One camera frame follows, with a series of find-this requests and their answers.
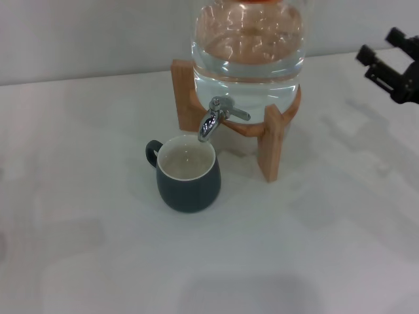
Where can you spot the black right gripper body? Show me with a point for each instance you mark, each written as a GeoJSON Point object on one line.
{"type": "Point", "coordinates": [413, 85]}

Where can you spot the chrome faucet tap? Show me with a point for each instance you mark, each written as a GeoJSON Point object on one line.
{"type": "Point", "coordinates": [207, 126]}

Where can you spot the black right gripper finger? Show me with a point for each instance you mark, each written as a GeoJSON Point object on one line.
{"type": "Point", "coordinates": [401, 38]}
{"type": "Point", "coordinates": [379, 70]}

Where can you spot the clear glass water dispenser jar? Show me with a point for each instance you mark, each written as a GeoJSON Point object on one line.
{"type": "Point", "coordinates": [248, 49]}

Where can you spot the light wooden dispenser stand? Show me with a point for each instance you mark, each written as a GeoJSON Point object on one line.
{"type": "Point", "coordinates": [186, 95]}

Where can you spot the dark grey ceramic mug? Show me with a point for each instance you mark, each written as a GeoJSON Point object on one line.
{"type": "Point", "coordinates": [190, 193]}

